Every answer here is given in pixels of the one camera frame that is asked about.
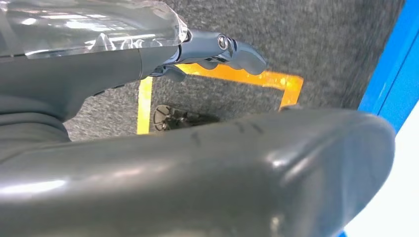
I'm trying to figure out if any blue metal shelf rack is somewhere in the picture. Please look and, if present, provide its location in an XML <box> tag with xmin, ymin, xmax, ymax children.
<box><xmin>357</xmin><ymin>0</ymin><xmax>419</xmax><ymax>134</ymax></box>

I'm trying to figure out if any yellow floor tape square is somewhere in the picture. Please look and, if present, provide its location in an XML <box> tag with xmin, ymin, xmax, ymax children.
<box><xmin>136</xmin><ymin>63</ymin><xmax>304</xmax><ymax>135</ymax></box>

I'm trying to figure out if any black robot lower body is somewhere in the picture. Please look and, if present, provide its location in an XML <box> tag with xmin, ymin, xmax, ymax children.
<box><xmin>153</xmin><ymin>104</ymin><xmax>220</xmax><ymax>132</ymax></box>

